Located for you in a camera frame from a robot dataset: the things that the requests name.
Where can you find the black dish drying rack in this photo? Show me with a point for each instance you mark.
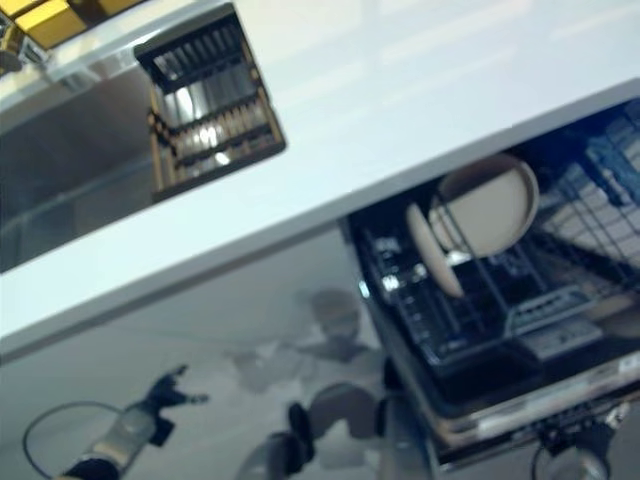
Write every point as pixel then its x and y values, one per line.
pixel 210 115

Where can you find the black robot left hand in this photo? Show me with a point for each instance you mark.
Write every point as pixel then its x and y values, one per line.
pixel 167 392

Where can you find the chrome kitchen faucet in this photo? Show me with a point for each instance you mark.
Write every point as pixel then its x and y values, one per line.
pixel 15 45

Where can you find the black robot foot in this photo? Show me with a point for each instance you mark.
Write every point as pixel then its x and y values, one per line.
pixel 301 425

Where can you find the beige round ceramic plate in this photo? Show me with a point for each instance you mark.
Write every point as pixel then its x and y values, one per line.
pixel 435 255
pixel 490 210

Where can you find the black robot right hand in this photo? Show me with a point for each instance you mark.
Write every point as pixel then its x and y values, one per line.
pixel 597 432

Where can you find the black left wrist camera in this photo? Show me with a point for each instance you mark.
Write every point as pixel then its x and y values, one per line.
pixel 162 431

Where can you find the stainless steel sink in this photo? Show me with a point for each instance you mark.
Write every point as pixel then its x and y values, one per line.
pixel 75 165

